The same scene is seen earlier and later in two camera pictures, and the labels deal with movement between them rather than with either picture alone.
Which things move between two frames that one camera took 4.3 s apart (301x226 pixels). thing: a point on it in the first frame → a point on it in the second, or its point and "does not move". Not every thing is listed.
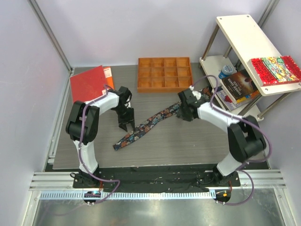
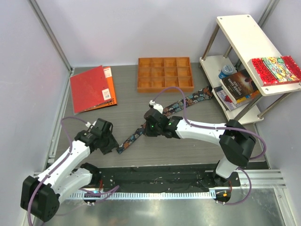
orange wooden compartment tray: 164,74 does not move
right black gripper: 180,114 → 148,133
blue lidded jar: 226,70 does not move
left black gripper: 129,119 → 112,144
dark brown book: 239,85 does not move
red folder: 88,85 does not move
